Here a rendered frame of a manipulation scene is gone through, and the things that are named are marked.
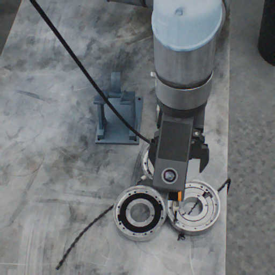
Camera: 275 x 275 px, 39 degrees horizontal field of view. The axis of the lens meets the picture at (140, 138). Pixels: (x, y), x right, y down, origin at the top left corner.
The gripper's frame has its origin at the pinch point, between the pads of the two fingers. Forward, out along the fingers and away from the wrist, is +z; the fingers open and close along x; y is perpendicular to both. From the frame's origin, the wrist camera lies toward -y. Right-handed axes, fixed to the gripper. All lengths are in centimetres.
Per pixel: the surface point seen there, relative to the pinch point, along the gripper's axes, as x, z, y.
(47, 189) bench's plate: 27.8, 13.5, 2.5
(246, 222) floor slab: -26, 88, 37
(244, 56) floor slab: -24, 77, 123
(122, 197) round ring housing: 10.8, 10.4, 1.0
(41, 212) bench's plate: 27.7, 14.2, -2.8
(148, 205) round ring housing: 5.4, 10.5, -0.1
